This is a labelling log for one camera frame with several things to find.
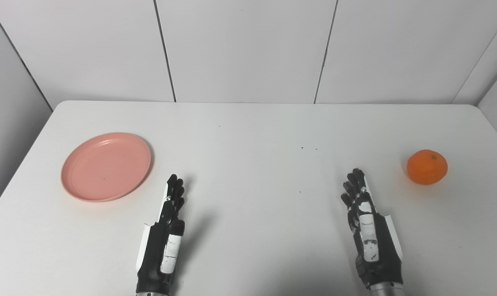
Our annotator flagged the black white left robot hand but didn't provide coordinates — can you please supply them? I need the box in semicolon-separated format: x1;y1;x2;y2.
136;174;186;294

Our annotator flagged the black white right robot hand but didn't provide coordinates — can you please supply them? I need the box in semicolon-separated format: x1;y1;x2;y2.
341;168;405;291

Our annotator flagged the orange fruit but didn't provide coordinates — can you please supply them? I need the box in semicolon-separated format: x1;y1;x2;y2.
407;149;448;185

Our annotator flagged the pink round plate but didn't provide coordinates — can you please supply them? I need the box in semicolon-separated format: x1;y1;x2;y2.
60;132;152;203

